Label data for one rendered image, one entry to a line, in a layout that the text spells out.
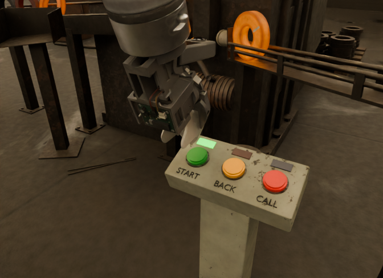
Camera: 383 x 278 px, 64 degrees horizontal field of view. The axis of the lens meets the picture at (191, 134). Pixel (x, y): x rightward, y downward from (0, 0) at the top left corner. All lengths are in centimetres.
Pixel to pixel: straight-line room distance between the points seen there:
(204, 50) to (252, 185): 24
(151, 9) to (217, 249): 49
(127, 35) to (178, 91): 10
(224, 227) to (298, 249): 68
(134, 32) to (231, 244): 44
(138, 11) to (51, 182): 135
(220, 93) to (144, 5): 84
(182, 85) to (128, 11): 13
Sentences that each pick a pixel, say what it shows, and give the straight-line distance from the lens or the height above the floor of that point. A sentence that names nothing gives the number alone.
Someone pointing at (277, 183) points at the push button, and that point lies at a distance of 54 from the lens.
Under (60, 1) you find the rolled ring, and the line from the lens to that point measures 191.
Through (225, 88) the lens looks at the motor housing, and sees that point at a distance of 115.
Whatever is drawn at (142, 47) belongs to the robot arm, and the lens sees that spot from 36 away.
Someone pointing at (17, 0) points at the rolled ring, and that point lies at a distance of 215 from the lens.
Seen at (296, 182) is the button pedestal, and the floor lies 60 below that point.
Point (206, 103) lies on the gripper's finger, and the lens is 46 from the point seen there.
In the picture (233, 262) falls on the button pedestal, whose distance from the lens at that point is 68.
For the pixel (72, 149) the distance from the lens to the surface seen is 183.
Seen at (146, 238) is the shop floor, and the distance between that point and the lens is 125.
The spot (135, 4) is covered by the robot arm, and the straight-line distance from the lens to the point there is 34.
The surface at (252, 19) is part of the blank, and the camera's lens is 104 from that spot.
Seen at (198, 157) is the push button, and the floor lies 61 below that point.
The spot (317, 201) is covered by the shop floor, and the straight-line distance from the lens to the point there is 149.
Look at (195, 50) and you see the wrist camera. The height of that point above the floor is 82.
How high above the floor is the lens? 94
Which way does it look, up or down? 30 degrees down
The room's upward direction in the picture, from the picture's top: straight up
